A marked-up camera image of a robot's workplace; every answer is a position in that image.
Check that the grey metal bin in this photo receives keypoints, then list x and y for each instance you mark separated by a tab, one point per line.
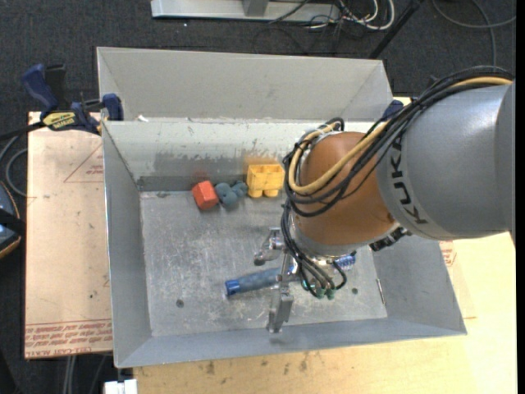
197	257

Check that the brown cardboard board, red print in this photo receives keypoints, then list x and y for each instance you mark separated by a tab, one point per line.
65	228

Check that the black cylinder on white bracket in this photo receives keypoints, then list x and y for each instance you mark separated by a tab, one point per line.
387	241

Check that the red-orange block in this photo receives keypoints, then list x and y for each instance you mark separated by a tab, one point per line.
205	195

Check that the dark teal toy animal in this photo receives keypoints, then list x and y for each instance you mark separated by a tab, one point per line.
229	195

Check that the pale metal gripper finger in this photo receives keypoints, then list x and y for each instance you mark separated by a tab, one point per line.
270	248
280	312

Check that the yellow toy brick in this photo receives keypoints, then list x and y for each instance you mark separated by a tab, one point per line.
264	179

